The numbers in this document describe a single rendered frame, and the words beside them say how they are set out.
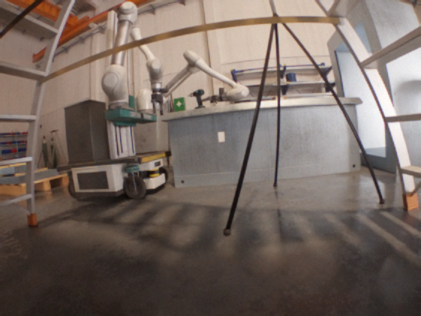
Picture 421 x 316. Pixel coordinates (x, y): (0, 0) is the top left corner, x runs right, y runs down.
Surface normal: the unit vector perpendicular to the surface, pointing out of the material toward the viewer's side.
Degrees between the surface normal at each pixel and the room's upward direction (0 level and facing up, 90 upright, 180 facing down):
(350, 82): 90
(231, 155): 90
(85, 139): 90
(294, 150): 90
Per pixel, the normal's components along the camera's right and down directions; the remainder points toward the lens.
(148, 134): -0.17, -0.11
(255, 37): -0.21, 0.11
